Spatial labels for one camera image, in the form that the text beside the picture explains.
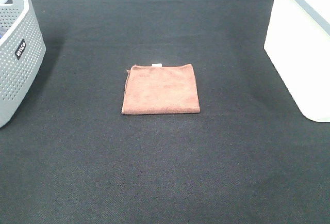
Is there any grey perforated laundry basket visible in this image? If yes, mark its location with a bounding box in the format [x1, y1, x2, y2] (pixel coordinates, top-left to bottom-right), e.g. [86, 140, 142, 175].
[1, 0, 46, 126]

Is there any brown towel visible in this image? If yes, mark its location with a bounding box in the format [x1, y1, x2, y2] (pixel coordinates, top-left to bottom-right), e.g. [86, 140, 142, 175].
[121, 64, 200, 115]

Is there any white plastic bin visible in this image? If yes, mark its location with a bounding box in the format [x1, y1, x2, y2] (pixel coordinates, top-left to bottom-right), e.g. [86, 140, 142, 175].
[264, 0, 329, 122]

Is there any black fabric table mat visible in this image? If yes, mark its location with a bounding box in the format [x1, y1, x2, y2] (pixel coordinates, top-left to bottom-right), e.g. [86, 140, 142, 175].
[1, 0, 329, 223]

